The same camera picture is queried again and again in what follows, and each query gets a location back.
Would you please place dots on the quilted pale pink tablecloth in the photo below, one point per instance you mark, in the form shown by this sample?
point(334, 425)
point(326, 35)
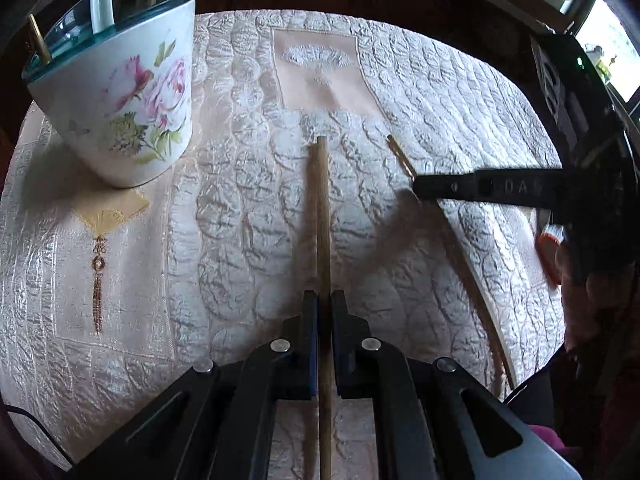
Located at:
point(225, 235)

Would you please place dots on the single bamboo chopstick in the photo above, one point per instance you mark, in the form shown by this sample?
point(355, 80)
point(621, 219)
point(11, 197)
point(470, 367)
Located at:
point(475, 280)
point(322, 220)

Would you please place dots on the floral ceramic utensil holder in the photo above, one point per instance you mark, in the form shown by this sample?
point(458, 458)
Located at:
point(100, 125)

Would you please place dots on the reddish garment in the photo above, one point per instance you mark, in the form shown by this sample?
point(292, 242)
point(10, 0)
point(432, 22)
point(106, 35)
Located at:
point(545, 435)

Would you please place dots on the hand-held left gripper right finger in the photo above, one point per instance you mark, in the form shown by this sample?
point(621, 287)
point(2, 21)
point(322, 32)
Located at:
point(336, 340)

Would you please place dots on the person's right hand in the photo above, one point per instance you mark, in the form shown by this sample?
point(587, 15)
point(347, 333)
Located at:
point(600, 310)

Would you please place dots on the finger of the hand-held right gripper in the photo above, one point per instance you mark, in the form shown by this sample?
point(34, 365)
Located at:
point(475, 187)

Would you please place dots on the white plastic bottle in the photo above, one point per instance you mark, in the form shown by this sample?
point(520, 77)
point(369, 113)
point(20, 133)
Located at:
point(596, 54)

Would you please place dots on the bundle of bamboo chopsticks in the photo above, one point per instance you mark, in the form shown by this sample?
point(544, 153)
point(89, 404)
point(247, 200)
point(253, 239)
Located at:
point(37, 35)

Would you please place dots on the bright window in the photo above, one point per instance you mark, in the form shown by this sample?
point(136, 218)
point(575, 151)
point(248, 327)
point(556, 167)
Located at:
point(612, 45)

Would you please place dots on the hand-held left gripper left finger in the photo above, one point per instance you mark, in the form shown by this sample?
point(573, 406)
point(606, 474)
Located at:
point(312, 340)

